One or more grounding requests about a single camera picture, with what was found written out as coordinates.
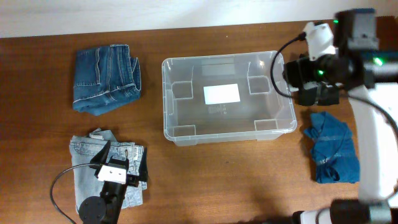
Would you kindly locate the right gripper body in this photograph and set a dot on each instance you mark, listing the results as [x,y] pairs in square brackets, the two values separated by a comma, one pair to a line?
[323,73]

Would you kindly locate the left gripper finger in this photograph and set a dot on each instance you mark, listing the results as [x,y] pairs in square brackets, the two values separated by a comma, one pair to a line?
[101,157]
[143,170]

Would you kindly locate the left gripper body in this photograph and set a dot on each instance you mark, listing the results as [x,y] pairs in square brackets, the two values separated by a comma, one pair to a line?
[132,180]

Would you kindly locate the light blue jeans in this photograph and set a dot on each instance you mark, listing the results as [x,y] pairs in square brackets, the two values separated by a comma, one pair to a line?
[84,148]

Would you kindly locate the teal blue shirt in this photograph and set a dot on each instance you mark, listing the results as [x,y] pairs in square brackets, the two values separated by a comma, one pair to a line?
[333,151]

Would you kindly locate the clear plastic storage bin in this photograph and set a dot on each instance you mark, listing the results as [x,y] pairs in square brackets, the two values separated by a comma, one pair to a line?
[261,114]

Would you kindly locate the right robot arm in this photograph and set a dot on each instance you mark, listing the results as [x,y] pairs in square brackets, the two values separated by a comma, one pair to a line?
[344,61]

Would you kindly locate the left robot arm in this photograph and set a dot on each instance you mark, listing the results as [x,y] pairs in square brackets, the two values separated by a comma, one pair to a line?
[106,207]

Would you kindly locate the dark blue folded jeans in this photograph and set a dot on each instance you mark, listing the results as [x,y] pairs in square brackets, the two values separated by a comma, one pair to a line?
[105,79]

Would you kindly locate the white label in bin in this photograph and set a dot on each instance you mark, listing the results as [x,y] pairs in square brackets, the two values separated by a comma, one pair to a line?
[220,94]

